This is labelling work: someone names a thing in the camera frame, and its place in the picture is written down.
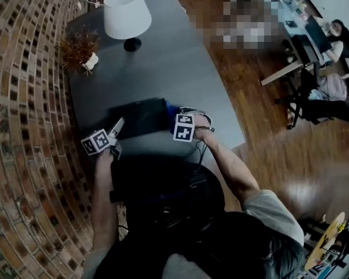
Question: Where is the black computer tower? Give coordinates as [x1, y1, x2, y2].
[290, 35, 320, 66]

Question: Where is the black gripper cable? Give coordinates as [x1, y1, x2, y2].
[193, 138, 209, 168]

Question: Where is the pink backpack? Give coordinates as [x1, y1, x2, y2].
[318, 73, 347, 101]

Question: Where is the person's right hand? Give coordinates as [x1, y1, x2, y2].
[193, 116, 212, 133]

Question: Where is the dried plant in white vase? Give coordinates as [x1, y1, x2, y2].
[58, 24, 101, 77]

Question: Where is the blue cloth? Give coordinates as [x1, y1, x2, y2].
[164, 99, 181, 135]

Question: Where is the black office chair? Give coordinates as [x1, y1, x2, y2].
[275, 68, 349, 130]

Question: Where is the person's black chest pack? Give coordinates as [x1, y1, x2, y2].
[110, 155, 225, 217]

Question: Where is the black monitor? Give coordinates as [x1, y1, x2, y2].
[304, 15, 333, 53]

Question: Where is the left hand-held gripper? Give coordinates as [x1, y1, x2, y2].
[80, 116, 126, 160]

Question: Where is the white shade table lamp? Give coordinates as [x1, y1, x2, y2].
[104, 0, 152, 52]

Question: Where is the long white office desk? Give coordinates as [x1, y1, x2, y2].
[261, 0, 335, 87]

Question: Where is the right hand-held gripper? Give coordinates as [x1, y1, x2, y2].
[173, 106, 213, 143]

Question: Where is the black box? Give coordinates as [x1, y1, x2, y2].
[108, 97, 175, 141]

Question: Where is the person's grey t-shirt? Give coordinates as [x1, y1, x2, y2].
[81, 189, 305, 279]

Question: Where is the person's left forearm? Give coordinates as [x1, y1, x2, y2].
[91, 151, 119, 249]

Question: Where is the round yellow table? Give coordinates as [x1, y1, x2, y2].
[304, 212, 346, 271]

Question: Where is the person's right forearm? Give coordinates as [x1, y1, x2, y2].
[196, 129, 261, 206]

